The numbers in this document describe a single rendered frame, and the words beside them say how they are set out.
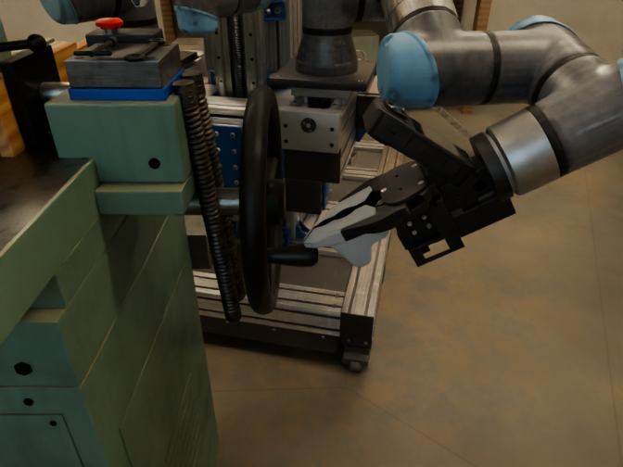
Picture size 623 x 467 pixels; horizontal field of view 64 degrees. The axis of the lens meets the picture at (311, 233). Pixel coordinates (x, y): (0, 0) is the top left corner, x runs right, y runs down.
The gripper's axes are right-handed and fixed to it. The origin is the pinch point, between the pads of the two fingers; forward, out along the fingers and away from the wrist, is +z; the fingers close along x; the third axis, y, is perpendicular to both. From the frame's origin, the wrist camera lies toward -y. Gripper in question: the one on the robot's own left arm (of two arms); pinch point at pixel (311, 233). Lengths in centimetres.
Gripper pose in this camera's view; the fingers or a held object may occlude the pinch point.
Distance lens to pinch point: 53.5
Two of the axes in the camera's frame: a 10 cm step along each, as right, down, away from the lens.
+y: 5.0, 7.4, 4.5
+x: 0.1, -5.3, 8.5
